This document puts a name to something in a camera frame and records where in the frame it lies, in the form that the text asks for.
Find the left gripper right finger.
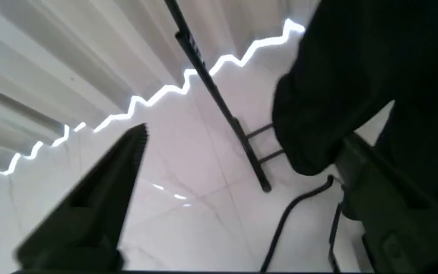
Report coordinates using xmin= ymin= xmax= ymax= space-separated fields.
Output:
xmin=335 ymin=132 xmax=438 ymax=274

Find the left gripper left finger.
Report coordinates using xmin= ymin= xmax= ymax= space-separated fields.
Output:
xmin=13 ymin=122 xmax=150 ymax=272

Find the black short-sleeved shirt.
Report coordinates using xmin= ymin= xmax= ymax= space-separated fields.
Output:
xmin=271 ymin=0 xmax=438 ymax=202

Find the black clothes rack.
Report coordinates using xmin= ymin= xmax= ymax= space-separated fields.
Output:
xmin=163 ymin=0 xmax=285 ymax=193

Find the black cable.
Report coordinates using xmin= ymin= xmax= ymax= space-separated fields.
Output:
xmin=259 ymin=174 xmax=344 ymax=273

